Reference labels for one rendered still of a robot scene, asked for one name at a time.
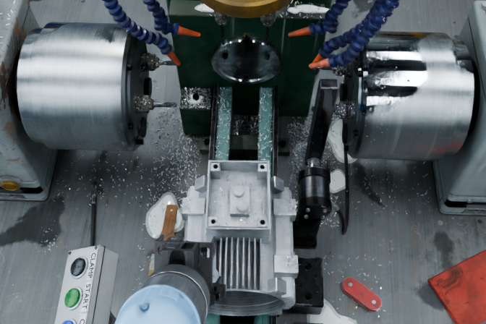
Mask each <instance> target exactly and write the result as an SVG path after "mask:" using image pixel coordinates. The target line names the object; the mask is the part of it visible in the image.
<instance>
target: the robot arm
mask: <svg viewBox="0 0 486 324"><path fill-rule="evenodd" d="M163 238H164V234H162V235H160V236H159V237H158V238H157V239H156V240H155V255H154V272H153V273H152V274H151V275H150V276H149V277H148V278H147V280H146V281H145V282H144V284H143V285H142V286H141V287H140V288H139V289H138V290H137V291H136V292H135V293H134V294H133V295H132V296H131V297H130V298H129V299H128V300H127V301H126V302H125V303H124V305H123V306H122V308H121V309H120V311H119V314H118V316H117V318H116V322H115V323H114V324H204V323H205V319H206V316H207V313H208V308H209V307H210V306H211V305H214V304H215V301H220V300H221V299H222V298H223V297H225V295H226V285H225V284H221V275H220V273H219V272H218V271H217V270H216V237H215V236H214V237H213V239H212V241H211V242H191V241H187V240H186V241H185V242H183V237H182V236H170V237H169V238H168V239H167V240H166V241H164V240H163ZM163 246H164V248H163ZM159 247H160V251H159ZM208 249H209V250H210V254H209V257H208Z"/></svg>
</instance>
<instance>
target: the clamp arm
mask: <svg viewBox="0 0 486 324"><path fill-rule="evenodd" d="M338 89H339V85H338V79H323V78H321V79H320V80H319V84H318V89H317V95H316V100H315V107H314V111H313V115H312V123H311V127H310V134H309V138H308V143H307V149H306V154H305V165H306V166H309V164H310V160H311V163H315V160H313V159H316V163H318V164H319V166H320V164H321V161H322V158H323V152H324V149H325V144H326V140H327V137H328V131H329V128H330V125H331V119H332V115H333V110H334V107H335V104H336V98H337V95H338Z"/></svg>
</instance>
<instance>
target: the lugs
mask: <svg viewBox="0 0 486 324"><path fill-rule="evenodd" d="M207 181H208V177H207V176H205V175H203V176H201V177H199V178H197V179H196V180H195V191H197V192H200V193H204V192H207V187H208V183H207ZM270 181H271V184H270V188H271V192H272V193H274V194H278V193H280V192H283V191H284V181H283V180H282V179H280V178H278V177H277V176H272V177H271V178H270ZM268 294H272V295H274V296H277V297H279V296H281V295H284V294H286V281H285V280H282V279H279V278H272V279H269V280H268ZM280 314H282V310H279V311H276V312H272V313H268V314H266V315H270V316H274V315H280Z"/></svg>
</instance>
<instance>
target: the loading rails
mask: <svg viewBox="0 0 486 324"><path fill-rule="evenodd" d="M220 88H221V89H222V90H221V89H220ZM223 88H224V89H223ZM226 89H227V90H226ZM229 89H230V90H229ZM225 90H226V91H225ZM231 90H232V91H231ZM264 90H265V92H264ZM266 90H267V91H268V93H269V95H268V94H267V91H266ZM222 91H223V94H222ZM224 91H225V92H224ZM261 91H262V92H263V93H265V96H264V94H263V93H262V92H261ZM226 93H228V95H227V94H226ZM271 93H273V96H271V95H272V94H271ZM261 94H262V95H261ZM266 94H267V95H266ZM219 95H220V97H219ZM226 95H227V96H226ZM269 96H270V97H269ZM221 97H222V99H221ZM262 97H263V99H264V97H265V99H264V100H263V99H262V100H261V98H262ZM224 99H225V102H224V101H223V100H224ZM231 100H233V87H219V85H218V83H214V89H213V105H210V107H211V108H212V118H211V128H210V135H200V146H199V151H200V153H207V154H209V157H208V160H209V161H223V160H224V159H225V161H231V159H232V158H248V159H257V160H258V158H259V161H263V160H261V159H263V158H265V160H269V161H270V175H271V176H270V177H272V176H277V177H278V156H289V155H290V139H289V138H282V137H278V110H280V106H278V85H274V86H273V88H271V89H269V88H262V89H261V88H260V94H259V101H260V100H261V102H264V104H262V103H260V102H259V112H258V114H261V115H260V116H261V117H260V116H258V130H259V132H258V136H257V135H233V120H234V106H233V101H231ZM227 101H228V103H229V104H228V105H229V106H228V105H227ZM265 101H266V102H268V101H269V102H268V103H266V102H265ZM218 102H219V103H218ZM223 103H224V104H225V108H224V104H223ZM219 106H220V107H222V106H223V108H222V109H221V110H222V112H221V111H220V110H219V109H220V107H219ZM272 106H273V107H272ZM217 107H218V108H217ZM263 107H265V108H264V109H263ZM271 107H272V108H271ZM223 109H226V110H223ZM229 109H230V111H229V112H228V110H229ZM260 109H261V111H260ZM217 110H218V111H217ZM264 110H267V111H264ZM218 112H220V113H218ZM222 114H223V115H222ZM224 114H225V115H224ZM227 114H229V115H227ZM226 115H227V117H228V118H226ZM269 115H270V116H269ZM271 115H272V117H271ZM219 116H220V117H219ZM230 116H231V117H230ZM259 117H260V118H261V119H260V118H259ZM264 117H265V119H264ZM220 118H221V119H222V120H221V119H220ZM223 118H224V119H223ZM230 118H231V121H230ZM270 118H272V119H270ZM263 120H264V121H263ZM268 120H269V122H268ZM222 121H223V124H224V125H221V124H220V123H222ZM229 121H230V122H229ZM272 121H273V122H272ZM227 123H230V124H227ZM270 124H271V125H270ZM218 125H219V127H218ZM224 126H225V127H224ZM265 126H266V127H265ZM264 128H265V129H264ZM267 129H268V130H269V129H270V131H269V133H268V130H267ZM224 130H225V131H224ZM228 130H229V131H228ZM263 130H264V131H265V132H264V131H263ZM223 131H224V132H223ZM263 133H264V135H263ZM260 134H261V135H262V137H260V136H261V135H260ZM217 135H220V136H217ZM259 135H260V136H259ZM266 135H267V136H266ZM268 135H269V137H268ZM224 136H225V138H224V139H223V137H224ZM228 136H229V139H228V138H227V137H228ZM265 136H266V138H265ZM217 137H218V138H217ZM219 137H220V138H219ZM257 137H259V138H262V139H261V140H260V139H259V138H257ZM263 137H264V138H265V140H264V139H263ZM216 140H217V141H216ZM226 140H227V141H228V142H226ZM259 140H260V141H259ZM272 140H273V141H272ZM270 141H272V142H270ZM216 142H217V143H216ZM219 142H220V143H221V144H220V143H219ZM267 142H268V143H267ZM225 143H226V145H225ZM257 144H259V146H260V148H259V147H258V145H257ZM215 145H216V147H215ZM262 145H263V146H262ZM267 145H268V146H267ZM218 146H219V147H218ZM224 146H225V147H224ZM264 147H266V148H265V149H264ZM272 147H273V149H272V151H270V150H271V148H272ZM217 148H218V149H217ZM229 148H230V149H229ZM258 148H259V149H258ZM261 148H262V153H259V152H260V151H261ZM216 151H217V153H214V152H216ZM219 151H220V152H221V153H223V154H220V152H219ZM227 153H229V155H227ZM266 153H267V156H270V157H266ZM219 154H220V155H219ZM224 154H225V155H224ZM214 155H216V157H215V156H214ZM221 156H223V157H221ZM258 156H260V157H258ZM219 157H220V158H219ZM214 159H215V160H214ZM271 163H272V164H271ZM272 170H273V172H272ZM271 172H272V173H271ZM277 317H279V315H274V316H270V315H266V314H264V315H259V316H257V315H254V317H253V323H237V322H223V316H222V315H215V314H211V313H210V314H207V316H206V319H205V323H204V324H277Z"/></svg>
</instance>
